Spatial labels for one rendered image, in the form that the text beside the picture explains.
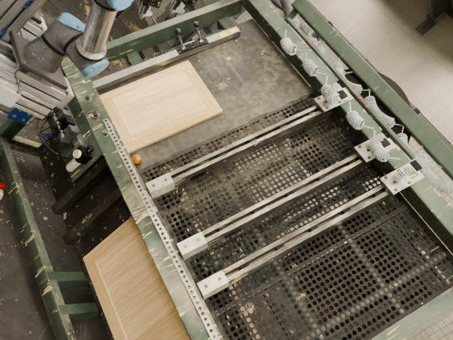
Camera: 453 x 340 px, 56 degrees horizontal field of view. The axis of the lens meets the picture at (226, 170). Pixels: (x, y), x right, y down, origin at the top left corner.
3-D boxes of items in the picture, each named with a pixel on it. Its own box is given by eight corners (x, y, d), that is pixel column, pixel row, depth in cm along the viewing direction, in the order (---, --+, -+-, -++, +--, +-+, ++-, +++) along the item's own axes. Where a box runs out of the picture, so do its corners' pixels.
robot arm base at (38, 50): (28, 61, 167) (44, 44, 165) (20, 39, 175) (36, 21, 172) (59, 78, 180) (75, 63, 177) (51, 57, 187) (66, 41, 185)
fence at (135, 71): (94, 86, 248) (92, 81, 245) (236, 30, 271) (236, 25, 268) (96, 92, 246) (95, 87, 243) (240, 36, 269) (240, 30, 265)
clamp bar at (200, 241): (176, 245, 199) (170, 225, 178) (377, 143, 227) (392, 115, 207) (185, 264, 195) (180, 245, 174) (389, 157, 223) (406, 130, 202)
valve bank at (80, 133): (23, 106, 235) (52, 77, 229) (45, 115, 247) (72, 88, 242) (51, 176, 213) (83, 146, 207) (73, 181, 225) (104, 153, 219)
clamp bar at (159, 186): (145, 187, 215) (137, 162, 194) (338, 98, 243) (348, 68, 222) (154, 202, 210) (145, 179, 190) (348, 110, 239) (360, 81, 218)
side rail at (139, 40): (82, 65, 265) (77, 52, 255) (237, 7, 291) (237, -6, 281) (85, 72, 262) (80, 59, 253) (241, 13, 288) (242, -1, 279)
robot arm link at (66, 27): (54, 34, 181) (76, 11, 177) (75, 58, 181) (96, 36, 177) (37, 29, 169) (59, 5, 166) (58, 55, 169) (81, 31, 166)
